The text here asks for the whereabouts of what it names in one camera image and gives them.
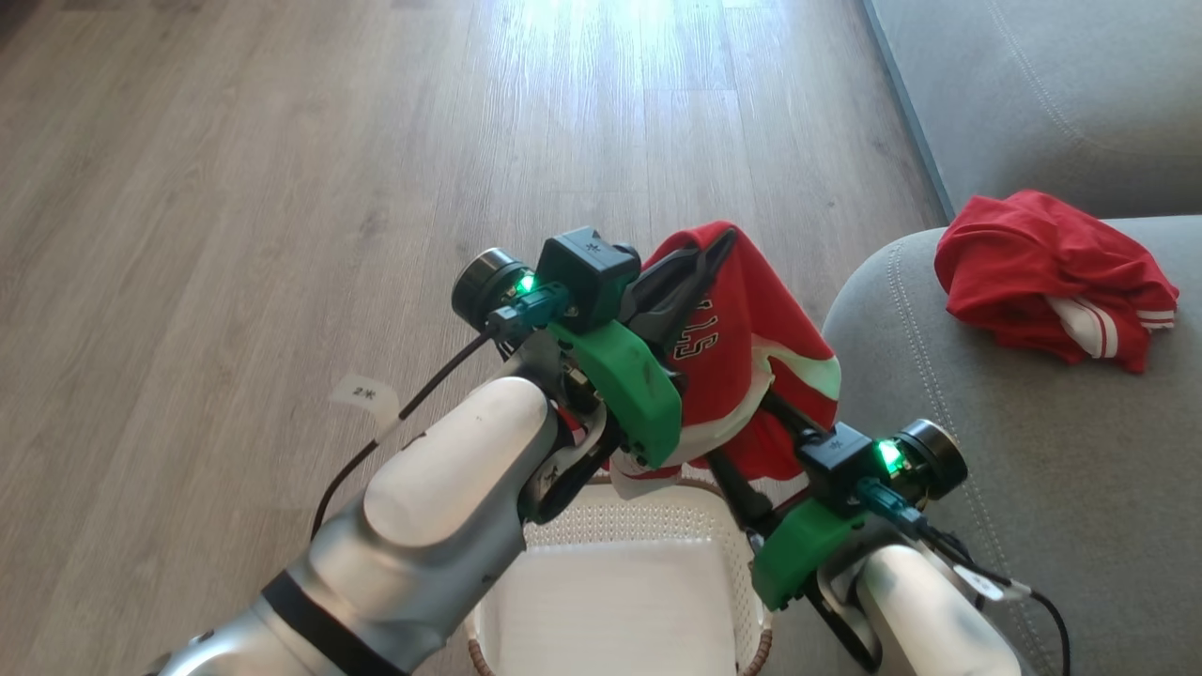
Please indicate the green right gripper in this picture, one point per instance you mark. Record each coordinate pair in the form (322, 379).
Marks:
(798, 554)

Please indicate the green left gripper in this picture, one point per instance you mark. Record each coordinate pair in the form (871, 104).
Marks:
(639, 394)

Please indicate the red numbered sports jersey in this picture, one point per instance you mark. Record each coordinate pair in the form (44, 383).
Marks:
(742, 329)

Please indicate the red jersey with lettering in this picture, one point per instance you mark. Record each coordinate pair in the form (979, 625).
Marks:
(1024, 253)

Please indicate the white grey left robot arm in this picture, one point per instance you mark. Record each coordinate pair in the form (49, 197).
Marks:
(451, 469)

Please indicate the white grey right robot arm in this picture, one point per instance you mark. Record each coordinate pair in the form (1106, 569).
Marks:
(920, 620)

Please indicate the grey sofa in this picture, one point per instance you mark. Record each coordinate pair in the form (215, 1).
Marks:
(1080, 469)

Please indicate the white plastic laundry basket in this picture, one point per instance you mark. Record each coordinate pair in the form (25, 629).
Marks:
(620, 601)

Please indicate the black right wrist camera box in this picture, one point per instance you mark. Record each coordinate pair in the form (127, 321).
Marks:
(840, 460)

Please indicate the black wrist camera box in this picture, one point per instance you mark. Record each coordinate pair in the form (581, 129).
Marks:
(587, 272)
(840, 460)

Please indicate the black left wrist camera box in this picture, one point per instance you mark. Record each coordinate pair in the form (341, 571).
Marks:
(587, 272)

